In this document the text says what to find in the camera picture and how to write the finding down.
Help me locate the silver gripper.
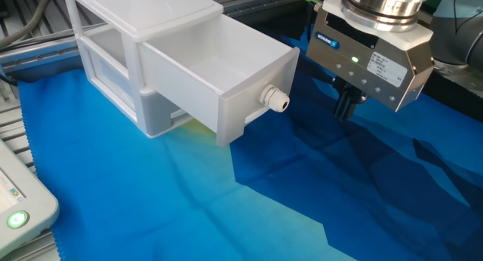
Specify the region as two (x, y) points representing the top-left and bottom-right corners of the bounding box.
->
(305, 0), (435, 122)

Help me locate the drawer with white knob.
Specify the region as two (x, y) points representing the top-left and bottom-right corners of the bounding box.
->
(137, 14), (301, 148)

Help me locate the white plastic drawer cabinet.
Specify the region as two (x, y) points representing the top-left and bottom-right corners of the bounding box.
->
(62, 0), (226, 140)

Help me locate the drawer with black knob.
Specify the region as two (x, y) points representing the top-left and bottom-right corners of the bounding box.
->
(139, 89), (195, 138)

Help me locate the blue mountain print cloth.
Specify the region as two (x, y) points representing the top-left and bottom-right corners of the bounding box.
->
(17, 23), (483, 261)

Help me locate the white teach pendant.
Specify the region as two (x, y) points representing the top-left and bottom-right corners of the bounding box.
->
(0, 137), (60, 259)

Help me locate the grey corrugated hose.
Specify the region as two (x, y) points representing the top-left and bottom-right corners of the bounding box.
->
(0, 0), (57, 51)

